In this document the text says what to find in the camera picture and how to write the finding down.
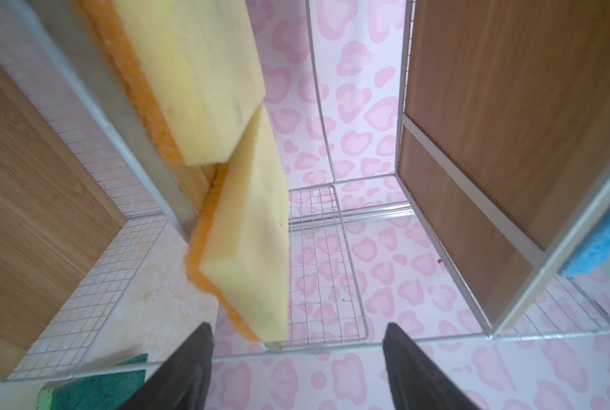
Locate green scouring pad left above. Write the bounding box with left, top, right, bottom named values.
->
left=37, top=370, right=146, bottom=410

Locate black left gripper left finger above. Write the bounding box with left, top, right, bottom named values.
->
left=120, top=322, right=214, bottom=410

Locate white wire wooden shelf rack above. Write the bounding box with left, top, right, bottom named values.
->
left=0, top=0, right=610, bottom=383

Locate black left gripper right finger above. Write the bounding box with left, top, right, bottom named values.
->
left=383, top=323, right=477, bottom=410

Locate yellow sponge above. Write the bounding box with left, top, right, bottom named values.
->
left=74, top=1, right=266, bottom=166
left=185, top=106, right=289, bottom=343

